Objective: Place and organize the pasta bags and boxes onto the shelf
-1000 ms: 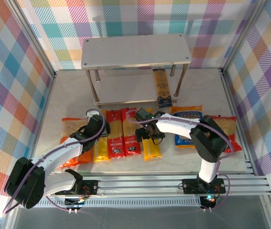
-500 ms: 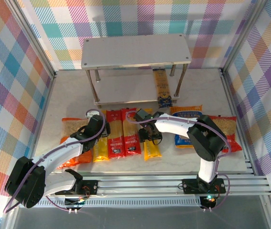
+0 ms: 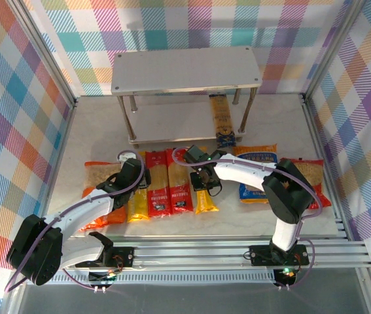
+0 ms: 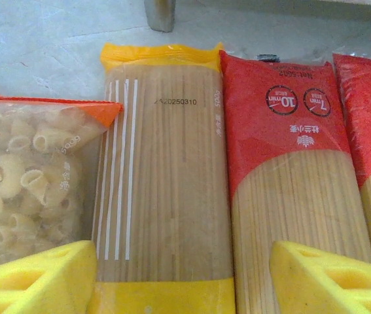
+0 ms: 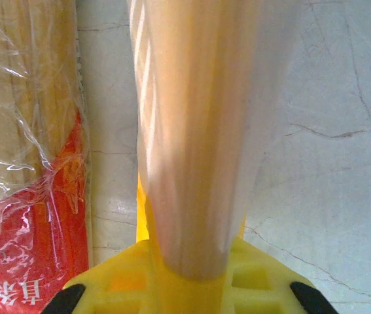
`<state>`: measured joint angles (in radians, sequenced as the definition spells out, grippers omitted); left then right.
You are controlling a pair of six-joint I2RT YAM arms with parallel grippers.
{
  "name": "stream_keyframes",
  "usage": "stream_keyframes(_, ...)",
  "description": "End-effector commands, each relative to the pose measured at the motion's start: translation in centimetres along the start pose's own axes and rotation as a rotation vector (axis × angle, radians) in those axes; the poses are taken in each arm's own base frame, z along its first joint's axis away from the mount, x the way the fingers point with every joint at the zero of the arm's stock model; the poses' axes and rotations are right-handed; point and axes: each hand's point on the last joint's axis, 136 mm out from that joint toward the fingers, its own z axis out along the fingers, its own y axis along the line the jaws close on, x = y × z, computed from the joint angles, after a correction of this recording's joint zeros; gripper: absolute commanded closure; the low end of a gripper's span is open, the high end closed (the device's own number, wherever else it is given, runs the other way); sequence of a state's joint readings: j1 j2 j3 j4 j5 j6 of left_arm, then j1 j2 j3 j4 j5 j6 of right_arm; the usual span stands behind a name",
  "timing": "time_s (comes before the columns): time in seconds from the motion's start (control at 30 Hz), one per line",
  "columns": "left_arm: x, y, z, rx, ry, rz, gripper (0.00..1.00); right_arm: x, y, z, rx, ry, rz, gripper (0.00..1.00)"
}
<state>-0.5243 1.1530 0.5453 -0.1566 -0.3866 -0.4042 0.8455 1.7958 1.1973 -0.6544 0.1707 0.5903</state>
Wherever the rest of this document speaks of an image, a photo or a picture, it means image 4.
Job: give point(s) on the red spaghetti bag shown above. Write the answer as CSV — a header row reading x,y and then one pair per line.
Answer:
x,y
368,114
286,124

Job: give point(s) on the yellow spaghetti bag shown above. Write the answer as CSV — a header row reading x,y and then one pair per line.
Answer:
x,y
172,180

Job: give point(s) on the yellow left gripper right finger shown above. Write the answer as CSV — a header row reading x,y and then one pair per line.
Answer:
x,y
335,288

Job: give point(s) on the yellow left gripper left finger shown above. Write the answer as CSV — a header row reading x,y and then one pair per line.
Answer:
x,y
31,284

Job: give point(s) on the orange macaroni pasta bag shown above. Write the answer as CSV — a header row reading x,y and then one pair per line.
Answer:
x,y
25,183

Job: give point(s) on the metal shelf leg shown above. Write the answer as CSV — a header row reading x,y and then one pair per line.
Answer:
x,y
160,14

